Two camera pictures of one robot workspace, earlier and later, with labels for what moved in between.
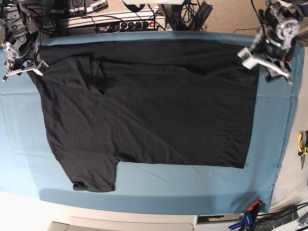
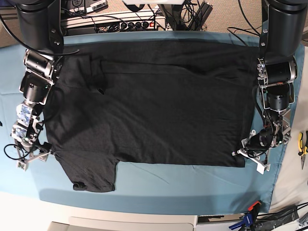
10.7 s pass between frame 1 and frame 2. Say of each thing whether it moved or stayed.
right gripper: moved
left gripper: moved
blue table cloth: stayed
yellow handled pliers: stayed
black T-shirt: stayed
